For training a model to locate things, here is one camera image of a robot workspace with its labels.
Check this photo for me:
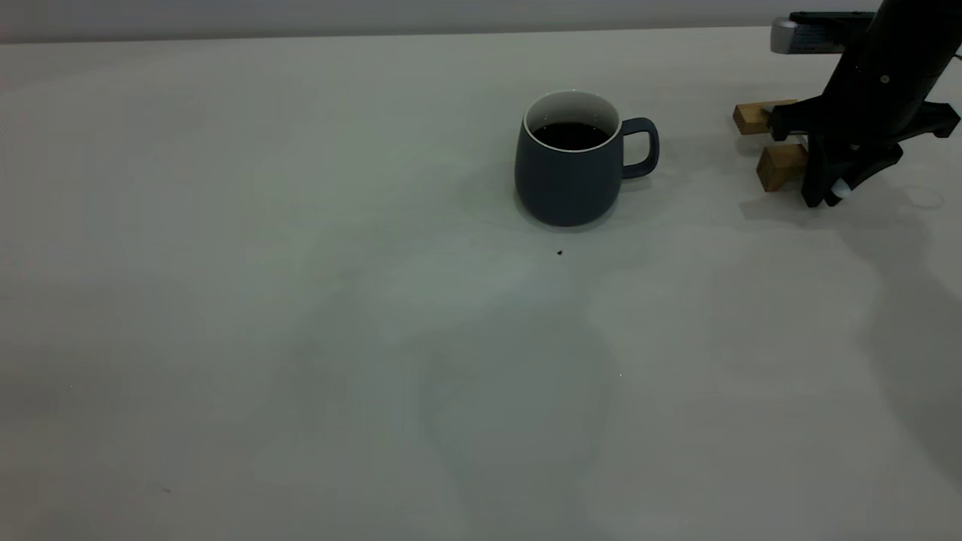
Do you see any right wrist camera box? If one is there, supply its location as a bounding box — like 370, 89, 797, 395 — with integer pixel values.
770, 11, 876, 55

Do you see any dark grey ceramic mug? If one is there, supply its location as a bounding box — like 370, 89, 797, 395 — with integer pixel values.
514, 90, 661, 228

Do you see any arched wooden block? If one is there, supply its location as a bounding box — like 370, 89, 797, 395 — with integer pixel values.
756, 144, 809, 193

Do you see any rectangular wooden block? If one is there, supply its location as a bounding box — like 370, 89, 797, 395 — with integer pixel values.
733, 99, 797, 136

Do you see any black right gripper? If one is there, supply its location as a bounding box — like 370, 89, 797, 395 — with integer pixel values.
768, 53, 961, 209

